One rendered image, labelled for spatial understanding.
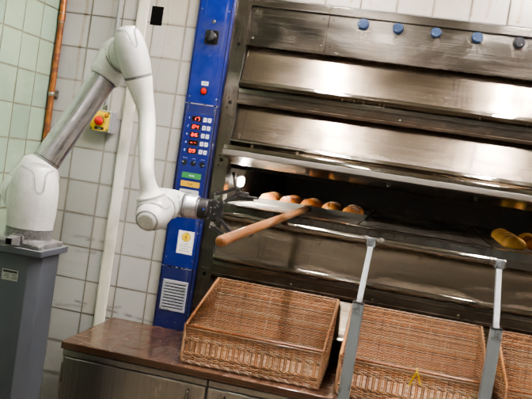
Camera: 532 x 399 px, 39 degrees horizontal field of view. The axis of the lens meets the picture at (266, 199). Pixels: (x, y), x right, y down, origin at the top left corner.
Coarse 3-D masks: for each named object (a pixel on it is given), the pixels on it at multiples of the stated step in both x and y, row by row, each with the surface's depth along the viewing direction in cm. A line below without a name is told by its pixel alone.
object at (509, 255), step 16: (224, 208) 339; (240, 208) 337; (256, 208) 336; (304, 224) 332; (320, 224) 331; (336, 224) 329; (352, 224) 329; (400, 240) 324; (416, 240) 323; (432, 240) 321; (448, 240) 323; (496, 256) 316; (512, 256) 315; (528, 256) 314
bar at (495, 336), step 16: (288, 224) 295; (352, 240) 291; (368, 240) 288; (384, 240) 288; (368, 256) 285; (448, 256) 284; (464, 256) 282; (480, 256) 282; (496, 272) 278; (496, 288) 273; (352, 304) 269; (496, 304) 268; (352, 320) 269; (496, 320) 264; (352, 336) 269; (496, 336) 259; (352, 352) 269; (496, 352) 259; (352, 368) 269; (480, 384) 264
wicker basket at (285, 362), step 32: (224, 288) 334; (256, 288) 333; (192, 320) 300; (224, 320) 331; (256, 320) 330; (288, 320) 328; (320, 320) 326; (192, 352) 291; (224, 352) 312; (256, 352) 287; (288, 352) 285; (320, 352) 282; (288, 384) 285; (320, 384) 288
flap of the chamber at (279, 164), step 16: (240, 160) 330; (256, 160) 322; (272, 160) 319; (288, 160) 318; (320, 176) 331; (336, 176) 323; (352, 176) 317; (368, 176) 311; (384, 176) 310; (400, 176) 309; (416, 192) 326; (432, 192) 319; (448, 192) 313; (464, 192) 306; (480, 192) 303; (496, 192) 302; (528, 208) 313
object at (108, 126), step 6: (96, 114) 342; (102, 114) 341; (108, 114) 341; (114, 114) 344; (108, 120) 341; (114, 120) 345; (90, 126) 342; (96, 126) 342; (102, 126) 341; (108, 126) 341; (114, 126) 346; (108, 132) 341; (114, 132) 347
